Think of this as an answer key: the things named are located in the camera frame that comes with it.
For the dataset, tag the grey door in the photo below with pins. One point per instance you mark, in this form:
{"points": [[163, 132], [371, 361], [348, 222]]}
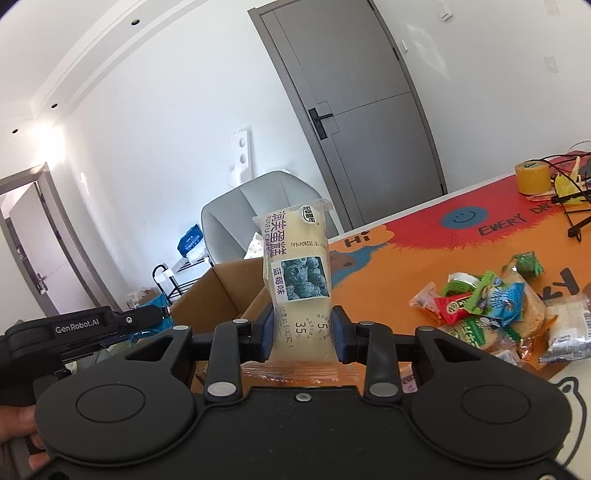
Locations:
{"points": [[339, 57]]}

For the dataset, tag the black metal shoe rack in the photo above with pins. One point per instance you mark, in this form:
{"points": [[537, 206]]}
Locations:
{"points": [[173, 282]]}

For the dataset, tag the person's left hand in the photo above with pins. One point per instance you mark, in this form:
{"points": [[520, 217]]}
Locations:
{"points": [[19, 422]]}

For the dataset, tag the white sandwich cake packet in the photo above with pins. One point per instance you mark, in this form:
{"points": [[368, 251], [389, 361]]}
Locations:
{"points": [[569, 334]]}

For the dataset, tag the blue snack packet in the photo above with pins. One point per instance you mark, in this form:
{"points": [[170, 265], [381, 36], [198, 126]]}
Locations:
{"points": [[497, 301]]}

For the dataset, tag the red snack packet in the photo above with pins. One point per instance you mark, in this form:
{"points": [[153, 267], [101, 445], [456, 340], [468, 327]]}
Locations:
{"points": [[447, 307]]}

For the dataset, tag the open side door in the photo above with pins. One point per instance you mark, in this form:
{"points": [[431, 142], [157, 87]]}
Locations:
{"points": [[47, 251]]}

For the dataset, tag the black door handle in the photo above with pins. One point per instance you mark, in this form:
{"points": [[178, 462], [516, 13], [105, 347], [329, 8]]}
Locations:
{"points": [[317, 121]]}

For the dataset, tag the blueberry cake snack packet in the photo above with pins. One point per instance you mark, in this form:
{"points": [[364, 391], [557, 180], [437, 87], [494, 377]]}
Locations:
{"points": [[297, 274]]}

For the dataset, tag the white dotted cushion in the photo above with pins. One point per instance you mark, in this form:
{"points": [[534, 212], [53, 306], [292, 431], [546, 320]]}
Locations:
{"points": [[255, 248]]}

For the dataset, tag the white board with holes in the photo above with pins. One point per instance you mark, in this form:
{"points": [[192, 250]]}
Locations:
{"points": [[240, 167]]}

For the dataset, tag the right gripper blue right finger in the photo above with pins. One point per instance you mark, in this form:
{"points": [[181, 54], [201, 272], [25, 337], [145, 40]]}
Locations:
{"points": [[343, 335]]}

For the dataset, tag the brown cardboard box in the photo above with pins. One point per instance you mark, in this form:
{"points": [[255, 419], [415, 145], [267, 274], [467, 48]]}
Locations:
{"points": [[220, 311]]}

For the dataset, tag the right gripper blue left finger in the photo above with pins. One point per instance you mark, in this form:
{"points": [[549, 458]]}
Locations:
{"points": [[265, 332]]}

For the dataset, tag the small green snack packet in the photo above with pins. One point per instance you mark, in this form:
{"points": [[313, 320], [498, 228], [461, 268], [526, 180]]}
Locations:
{"points": [[527, 265]]}

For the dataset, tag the green and silver snack packet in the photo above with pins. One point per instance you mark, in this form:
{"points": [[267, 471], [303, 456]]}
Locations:
{"points": [[459, 282]]}

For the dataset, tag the blue and white bag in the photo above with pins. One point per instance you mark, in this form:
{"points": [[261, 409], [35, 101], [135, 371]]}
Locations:
{"points": [[192, 237]]}

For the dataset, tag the yellow tape roll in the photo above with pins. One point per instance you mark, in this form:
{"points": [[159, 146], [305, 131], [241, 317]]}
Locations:
{"points": [[533, 177]]}

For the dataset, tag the grey upholstered chair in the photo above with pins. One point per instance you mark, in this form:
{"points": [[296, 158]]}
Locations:
{"points": [[227, 221]]}

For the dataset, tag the yellow plastic clip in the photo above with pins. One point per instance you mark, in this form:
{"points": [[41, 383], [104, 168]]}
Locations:
{"points": [[568, 182]]}

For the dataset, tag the colourful cartoon table mat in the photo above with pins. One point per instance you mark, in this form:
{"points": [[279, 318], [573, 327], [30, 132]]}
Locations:
{"points": [[378, 269]]}

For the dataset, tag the bread in clear wrapper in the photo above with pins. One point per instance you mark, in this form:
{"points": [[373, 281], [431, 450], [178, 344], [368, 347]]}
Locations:
{"points": [[533, 310]]}

